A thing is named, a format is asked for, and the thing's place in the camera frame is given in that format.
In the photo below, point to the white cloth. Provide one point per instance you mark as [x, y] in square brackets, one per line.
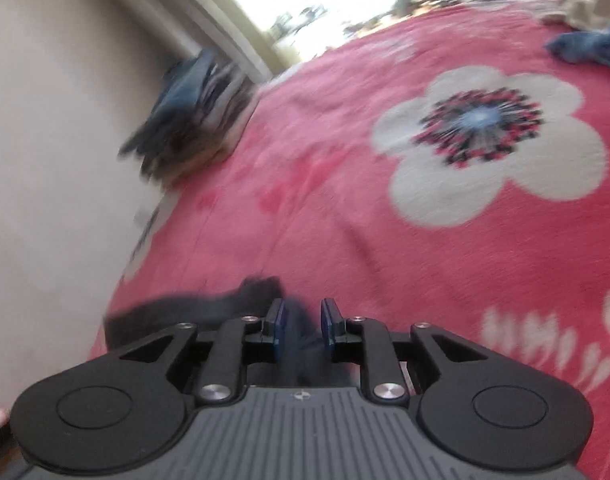
[580, 5]

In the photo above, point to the pink floral blanket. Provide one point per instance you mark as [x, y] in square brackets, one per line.
[360, 220]

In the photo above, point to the dark grey pants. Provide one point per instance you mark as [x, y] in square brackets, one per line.
[245, 300]

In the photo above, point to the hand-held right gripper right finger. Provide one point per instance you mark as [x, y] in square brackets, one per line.
[327, 327]

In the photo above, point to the stack of folded clothes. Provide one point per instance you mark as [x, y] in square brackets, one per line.
[195, 110]

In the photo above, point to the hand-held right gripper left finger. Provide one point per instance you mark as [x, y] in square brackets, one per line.
[280, 325]

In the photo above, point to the blue cloth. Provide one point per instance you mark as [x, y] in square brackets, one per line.
[585, 47]

